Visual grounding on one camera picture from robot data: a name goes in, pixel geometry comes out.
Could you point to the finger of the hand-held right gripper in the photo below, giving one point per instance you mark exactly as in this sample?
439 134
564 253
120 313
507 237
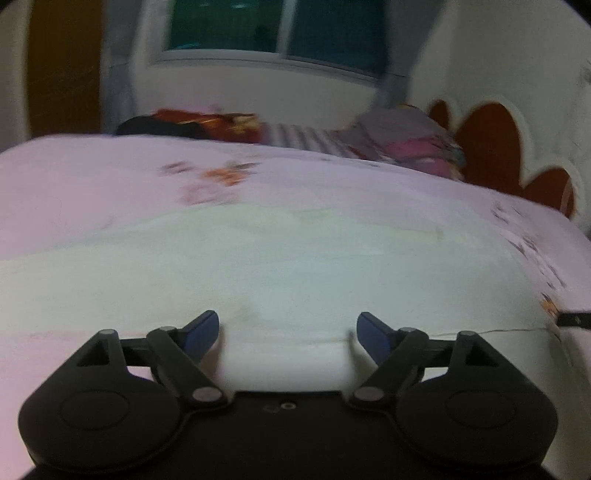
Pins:
575 320

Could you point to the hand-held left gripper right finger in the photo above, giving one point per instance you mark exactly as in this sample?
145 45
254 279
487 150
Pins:
372 333

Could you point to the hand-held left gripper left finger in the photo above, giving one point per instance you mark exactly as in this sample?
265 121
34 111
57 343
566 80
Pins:
203 330

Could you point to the white cloth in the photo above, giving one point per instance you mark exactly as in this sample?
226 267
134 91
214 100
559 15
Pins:
295 277

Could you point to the pink floral bed sheet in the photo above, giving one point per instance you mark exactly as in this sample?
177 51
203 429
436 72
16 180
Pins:
115 180

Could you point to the red and white headboard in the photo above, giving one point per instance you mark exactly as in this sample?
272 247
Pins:
494 147

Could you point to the red patterned cloth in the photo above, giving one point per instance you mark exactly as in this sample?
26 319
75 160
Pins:
221 124

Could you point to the dark cloth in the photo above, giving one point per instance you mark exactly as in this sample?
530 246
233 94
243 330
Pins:
138 125

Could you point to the grey curtain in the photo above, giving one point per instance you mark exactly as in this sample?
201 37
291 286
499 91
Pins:
120 64
401 69

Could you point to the brown wooden cabinet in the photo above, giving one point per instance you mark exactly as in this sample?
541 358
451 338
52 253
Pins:
62 69

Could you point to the window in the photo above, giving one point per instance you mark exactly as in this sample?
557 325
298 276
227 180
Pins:
277 27

